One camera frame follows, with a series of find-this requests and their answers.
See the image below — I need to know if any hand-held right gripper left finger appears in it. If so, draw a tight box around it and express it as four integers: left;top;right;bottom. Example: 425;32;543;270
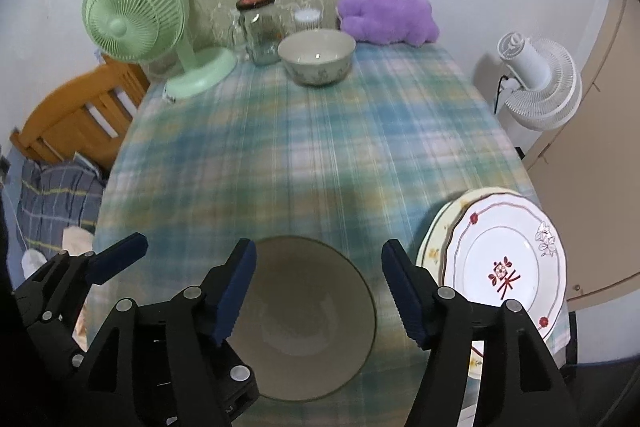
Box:
75;237;258;427

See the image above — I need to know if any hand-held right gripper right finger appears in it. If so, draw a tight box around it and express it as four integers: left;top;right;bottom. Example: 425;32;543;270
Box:
381;240;573;427

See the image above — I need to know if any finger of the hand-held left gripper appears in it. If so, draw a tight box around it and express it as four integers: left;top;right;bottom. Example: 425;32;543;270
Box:
14;232;148;383
220;347;261;427

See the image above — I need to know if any floral ceramic bowl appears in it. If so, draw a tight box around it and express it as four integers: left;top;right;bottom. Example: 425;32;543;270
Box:
277;29;357;88
222;235;377;403

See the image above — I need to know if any white plate with red flower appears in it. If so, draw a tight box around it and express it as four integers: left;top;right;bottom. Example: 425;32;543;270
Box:
442;193;568;343

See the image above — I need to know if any white cloth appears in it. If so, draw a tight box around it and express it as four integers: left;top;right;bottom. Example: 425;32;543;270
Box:
62;227;96;253
21;248;48;280

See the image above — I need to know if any blue plaid bedding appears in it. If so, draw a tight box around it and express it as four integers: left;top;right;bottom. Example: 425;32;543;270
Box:
0;147;108;258

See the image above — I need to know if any plaid tablecloth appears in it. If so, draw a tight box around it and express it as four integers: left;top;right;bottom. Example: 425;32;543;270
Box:
72;42;571;427

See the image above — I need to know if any wooden chair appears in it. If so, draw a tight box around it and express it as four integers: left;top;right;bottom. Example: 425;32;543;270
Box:
10;57;151;172

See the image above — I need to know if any beige door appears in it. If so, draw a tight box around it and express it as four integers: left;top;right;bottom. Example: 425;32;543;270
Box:
520;0;640;308

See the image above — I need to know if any green desk fan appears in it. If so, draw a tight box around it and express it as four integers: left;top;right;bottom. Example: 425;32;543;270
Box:
81;0;237;100

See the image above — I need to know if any white standing fan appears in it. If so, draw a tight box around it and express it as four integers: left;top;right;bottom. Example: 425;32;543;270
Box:
495;32;583;158

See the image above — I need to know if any glass jar with lid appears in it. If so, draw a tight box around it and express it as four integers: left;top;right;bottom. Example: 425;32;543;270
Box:
236;0;282;66

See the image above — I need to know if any purple plush toy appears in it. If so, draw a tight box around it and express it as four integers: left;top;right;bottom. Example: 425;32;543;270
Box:
336;0;441;46

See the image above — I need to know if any white cotton swab container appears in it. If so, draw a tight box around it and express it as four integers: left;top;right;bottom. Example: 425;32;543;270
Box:
292;8;323;34

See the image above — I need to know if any black fan cable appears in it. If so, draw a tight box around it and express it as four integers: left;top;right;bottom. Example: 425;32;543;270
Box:
494;74;516;115

